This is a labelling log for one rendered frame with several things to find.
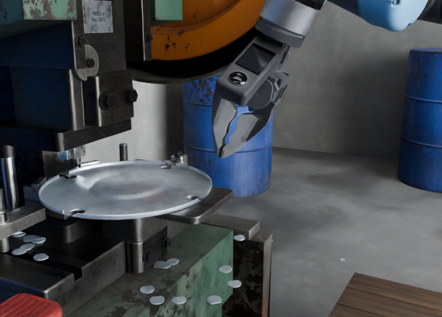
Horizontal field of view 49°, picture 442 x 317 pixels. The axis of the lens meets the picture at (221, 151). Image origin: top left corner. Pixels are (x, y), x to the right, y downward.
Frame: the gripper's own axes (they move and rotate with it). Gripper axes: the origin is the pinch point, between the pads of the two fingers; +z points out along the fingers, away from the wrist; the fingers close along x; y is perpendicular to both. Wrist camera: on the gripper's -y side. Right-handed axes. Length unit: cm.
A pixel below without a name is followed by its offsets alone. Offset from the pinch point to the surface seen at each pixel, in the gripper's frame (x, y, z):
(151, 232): 5.1, 0.1, 19.5
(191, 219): -1.8, -6.4, 9.0
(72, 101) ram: 23.7, -5.2, 3.2
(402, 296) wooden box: -47, 59, 36
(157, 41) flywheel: 33.5, 35.5, -0.2
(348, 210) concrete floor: -33, 207, 82
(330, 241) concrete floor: -31, 161, 83
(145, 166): 15.9, 13.0, 16.8
